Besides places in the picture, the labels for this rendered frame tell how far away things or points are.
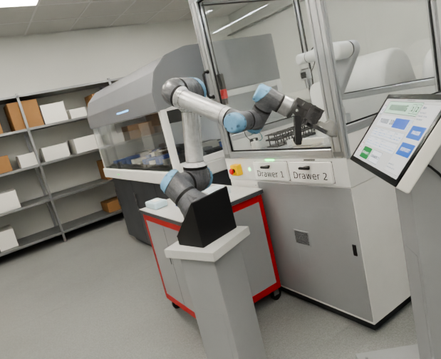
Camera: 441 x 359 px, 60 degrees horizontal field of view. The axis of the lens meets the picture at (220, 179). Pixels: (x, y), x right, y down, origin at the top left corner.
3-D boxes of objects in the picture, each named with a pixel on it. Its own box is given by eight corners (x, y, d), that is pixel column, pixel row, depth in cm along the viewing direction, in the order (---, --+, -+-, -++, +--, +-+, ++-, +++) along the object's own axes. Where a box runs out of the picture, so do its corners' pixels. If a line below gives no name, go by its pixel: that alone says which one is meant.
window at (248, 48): (333, 147, 184) (295, -67, 165) (231, 151, 256) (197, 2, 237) (333, 147, 184) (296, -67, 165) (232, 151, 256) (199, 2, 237)
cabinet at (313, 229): (377, 337, 194) (353, 188, 178) (253, 282, 281) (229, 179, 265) (467, 261, 242) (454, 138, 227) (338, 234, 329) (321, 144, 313)
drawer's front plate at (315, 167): (333, 184, 186) (328, 162, 184) (291, 181, 210) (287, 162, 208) (335, 183, 187) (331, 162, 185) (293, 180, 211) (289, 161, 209)
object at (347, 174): (350, 187, 180) (345, 158, 177) (229, 179, 265) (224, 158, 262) (452, 138, 228) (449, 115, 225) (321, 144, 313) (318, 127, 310)
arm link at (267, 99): (252, 97, 155) (261, 79, 150) (276, 110, 156) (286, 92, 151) (248, 104, 149) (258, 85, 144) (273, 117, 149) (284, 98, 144)
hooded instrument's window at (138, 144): (174, 172, 281) (157, 112, 272) (104, 168, 430) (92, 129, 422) (286, 135, 338) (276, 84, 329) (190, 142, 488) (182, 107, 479)
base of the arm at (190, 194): (195, 201, 159) (180, 186, 162) (182, 226, 166) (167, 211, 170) (217, 194, 171) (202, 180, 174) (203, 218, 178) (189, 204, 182)
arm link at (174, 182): (171, 209, 171) (152, 189, 176) (192, 201, 181) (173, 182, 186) (180, 189, 164) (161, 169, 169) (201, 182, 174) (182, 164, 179)
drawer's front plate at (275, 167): (288, 181, 212) (284, 162, 210) (256, 179, 237) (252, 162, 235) (290, 180, 213) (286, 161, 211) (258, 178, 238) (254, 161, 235)
